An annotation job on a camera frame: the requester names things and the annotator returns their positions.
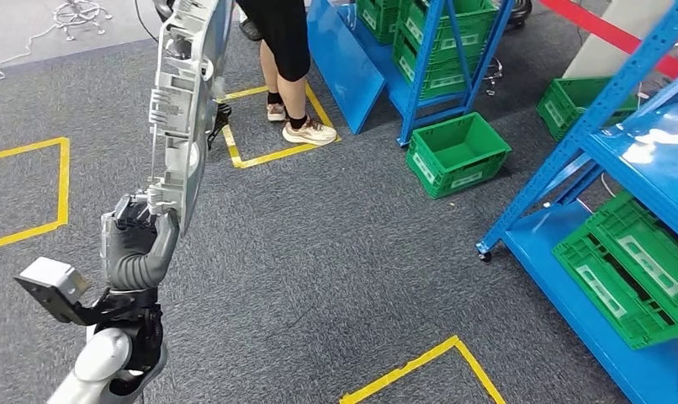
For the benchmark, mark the grey plastic wheel cover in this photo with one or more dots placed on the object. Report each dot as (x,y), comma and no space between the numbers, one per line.
(183,111)

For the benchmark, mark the blue flat shelf panel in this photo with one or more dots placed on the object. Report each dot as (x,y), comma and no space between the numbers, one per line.
(339,67)

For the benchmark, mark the black tripod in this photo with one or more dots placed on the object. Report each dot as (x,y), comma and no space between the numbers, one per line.
(219,125)

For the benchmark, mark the white table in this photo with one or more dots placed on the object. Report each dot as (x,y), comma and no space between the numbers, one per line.
(595,61)

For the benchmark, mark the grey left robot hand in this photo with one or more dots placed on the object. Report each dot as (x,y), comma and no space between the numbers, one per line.
(133,234)

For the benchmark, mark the red barrier belt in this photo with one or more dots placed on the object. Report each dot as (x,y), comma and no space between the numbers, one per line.
(612,33)

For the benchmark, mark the yellow floor tape square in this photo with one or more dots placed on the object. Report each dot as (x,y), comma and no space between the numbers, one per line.
(64,178)
(406,369)
(272,157)

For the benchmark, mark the person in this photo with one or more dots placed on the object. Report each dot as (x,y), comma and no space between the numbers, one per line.
(283,39)

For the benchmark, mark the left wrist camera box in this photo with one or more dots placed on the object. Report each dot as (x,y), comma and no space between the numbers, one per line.
(52,281)

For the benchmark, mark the green folded plastic crate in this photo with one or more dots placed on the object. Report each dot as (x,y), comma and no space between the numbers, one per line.
(612,223)
(567,251)

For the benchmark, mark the green open plastic crate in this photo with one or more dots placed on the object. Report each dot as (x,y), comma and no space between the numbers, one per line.
(456,167)
(562,106)
(475,17)

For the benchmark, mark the chrome chair base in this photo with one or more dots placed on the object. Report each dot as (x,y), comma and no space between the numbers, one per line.
(492,78)
(82,14)

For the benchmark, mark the black ribbed stanchion base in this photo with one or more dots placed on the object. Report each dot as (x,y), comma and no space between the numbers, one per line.
(518,14)

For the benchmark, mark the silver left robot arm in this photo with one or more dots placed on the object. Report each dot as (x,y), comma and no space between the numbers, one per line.
(102,357)

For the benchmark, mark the blue metal shelf rack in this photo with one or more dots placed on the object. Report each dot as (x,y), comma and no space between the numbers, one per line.
(651,150)
(392,83)

